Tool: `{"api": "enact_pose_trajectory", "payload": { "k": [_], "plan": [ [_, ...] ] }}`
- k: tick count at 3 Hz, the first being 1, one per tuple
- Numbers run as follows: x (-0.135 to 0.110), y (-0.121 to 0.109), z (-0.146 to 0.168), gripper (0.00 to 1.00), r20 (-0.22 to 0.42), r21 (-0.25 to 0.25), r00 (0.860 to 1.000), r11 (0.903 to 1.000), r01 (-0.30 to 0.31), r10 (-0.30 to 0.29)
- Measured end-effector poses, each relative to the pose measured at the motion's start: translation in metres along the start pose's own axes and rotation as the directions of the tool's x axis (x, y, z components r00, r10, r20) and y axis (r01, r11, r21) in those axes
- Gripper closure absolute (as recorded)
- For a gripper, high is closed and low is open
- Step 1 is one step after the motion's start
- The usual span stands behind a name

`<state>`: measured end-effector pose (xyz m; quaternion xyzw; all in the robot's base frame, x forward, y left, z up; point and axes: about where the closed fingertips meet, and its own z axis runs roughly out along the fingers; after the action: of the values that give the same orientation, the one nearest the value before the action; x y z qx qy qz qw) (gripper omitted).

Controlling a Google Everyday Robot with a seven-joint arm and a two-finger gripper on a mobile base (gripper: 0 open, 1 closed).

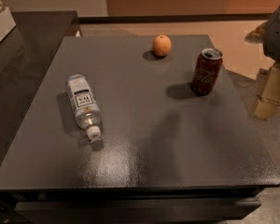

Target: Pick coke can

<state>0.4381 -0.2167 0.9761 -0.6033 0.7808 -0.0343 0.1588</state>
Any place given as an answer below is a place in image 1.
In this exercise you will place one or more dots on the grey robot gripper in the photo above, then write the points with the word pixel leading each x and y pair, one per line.
pixel 279 37

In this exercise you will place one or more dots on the red coke can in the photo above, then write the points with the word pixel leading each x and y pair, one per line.
pixel 206 71

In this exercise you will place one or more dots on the orange fruit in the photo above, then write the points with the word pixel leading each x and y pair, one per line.
pixel 161 45

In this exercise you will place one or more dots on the clear plastic water bottle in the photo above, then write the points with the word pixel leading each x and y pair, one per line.
pixel 85 109

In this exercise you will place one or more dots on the white box on counter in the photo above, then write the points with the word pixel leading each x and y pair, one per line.
pixel 7 23

